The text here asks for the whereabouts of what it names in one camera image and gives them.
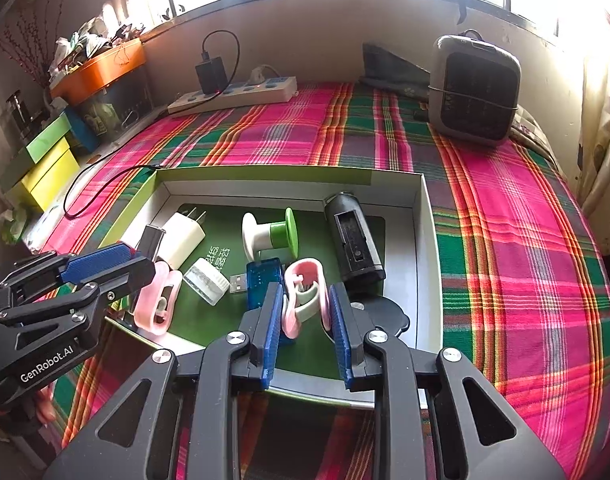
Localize green cardboard box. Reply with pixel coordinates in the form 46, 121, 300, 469
105, 167, 443, 411

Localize red flower branches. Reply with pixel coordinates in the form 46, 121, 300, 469
0, 0, 73, 91

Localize green white wipes packet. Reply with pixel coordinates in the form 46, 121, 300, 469
0, 205, 33, 246

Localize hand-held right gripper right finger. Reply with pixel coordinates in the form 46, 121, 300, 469
327, 281, 568, 480

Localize black cylindrical device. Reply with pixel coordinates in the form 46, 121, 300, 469
322, 191, 387, 283

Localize pink cable clip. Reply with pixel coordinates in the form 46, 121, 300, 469
281, 256, 331, 341
134, 260, 183, 335

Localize white plug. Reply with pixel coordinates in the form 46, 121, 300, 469
249, 64, 281, 87

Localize white power strip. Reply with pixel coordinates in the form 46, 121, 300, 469
166, 76, 298, 115

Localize dark folded cloth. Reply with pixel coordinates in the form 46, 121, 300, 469
360, 42, 433, 98

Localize blue box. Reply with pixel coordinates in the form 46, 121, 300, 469
65, 107, 101, 153

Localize person's left hand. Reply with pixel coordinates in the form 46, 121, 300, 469
32, 382, 57, 426

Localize grey portable heater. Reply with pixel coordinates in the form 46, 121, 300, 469
427, 34, 522, 148

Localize white round cap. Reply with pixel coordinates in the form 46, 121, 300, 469
183, 257, 230, 307

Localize white flat box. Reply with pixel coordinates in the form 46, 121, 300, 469
22, 205, 66, 251

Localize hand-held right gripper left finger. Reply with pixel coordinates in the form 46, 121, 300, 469
42, 281, 286, 480

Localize black and white remote fob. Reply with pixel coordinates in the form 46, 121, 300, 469
352, 296, 412, 346

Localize blue translucent USB device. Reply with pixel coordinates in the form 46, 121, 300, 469
227, 257, 291, 346

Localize white USB charger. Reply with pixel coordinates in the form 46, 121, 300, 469
155, 205, 208, 270

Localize cream heart print curtain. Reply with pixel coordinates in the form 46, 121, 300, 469
575, 5, 610, 256

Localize clear plastic container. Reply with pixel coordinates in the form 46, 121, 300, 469
80, 77, 153, 141

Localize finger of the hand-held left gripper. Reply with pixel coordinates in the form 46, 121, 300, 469
0, 256, 157, 326
0, 241, 136, 311

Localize black power adapter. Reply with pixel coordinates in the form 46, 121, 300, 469
194, 57, 230, 96

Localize black charging cable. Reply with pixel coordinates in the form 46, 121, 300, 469
62, 30, 242, 220

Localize green and white spool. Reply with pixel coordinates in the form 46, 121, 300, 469
241, 207, 301, 263

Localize small black clip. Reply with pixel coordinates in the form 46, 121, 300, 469
132, 225, 167, 261

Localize patterned pillow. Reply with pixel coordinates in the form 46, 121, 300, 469
507, 105, 570, 171

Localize clear glass jar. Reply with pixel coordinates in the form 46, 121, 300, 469
0, 90, 33, 136

